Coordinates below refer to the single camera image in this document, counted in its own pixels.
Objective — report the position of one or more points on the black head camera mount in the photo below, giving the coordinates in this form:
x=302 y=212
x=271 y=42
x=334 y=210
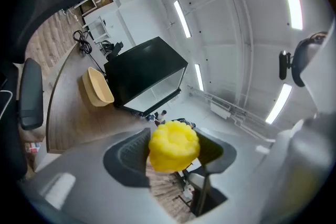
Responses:
x=284 y=65

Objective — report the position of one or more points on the beige plastic basket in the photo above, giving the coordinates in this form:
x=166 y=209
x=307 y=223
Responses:
x=98 y=86

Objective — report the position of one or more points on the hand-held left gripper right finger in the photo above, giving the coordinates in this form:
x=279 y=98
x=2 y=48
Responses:
x=244 y=165

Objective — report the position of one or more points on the red white box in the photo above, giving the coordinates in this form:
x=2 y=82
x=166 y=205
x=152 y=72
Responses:
x=32 y=147

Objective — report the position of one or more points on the white wall radiator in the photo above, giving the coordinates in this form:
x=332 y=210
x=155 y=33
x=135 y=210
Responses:
x=220 y=110

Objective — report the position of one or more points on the wooden cabinet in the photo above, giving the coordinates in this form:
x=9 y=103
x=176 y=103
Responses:
x=89 y=6

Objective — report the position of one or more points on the white shelf unit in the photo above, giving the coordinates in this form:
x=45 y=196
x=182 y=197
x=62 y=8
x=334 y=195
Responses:
x=97 y=27

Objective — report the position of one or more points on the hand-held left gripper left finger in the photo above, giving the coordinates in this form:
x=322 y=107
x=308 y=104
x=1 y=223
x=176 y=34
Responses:
x=92 y=191

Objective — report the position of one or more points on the yellow corn cob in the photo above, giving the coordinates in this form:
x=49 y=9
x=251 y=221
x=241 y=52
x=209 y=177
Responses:
x=173 y=144

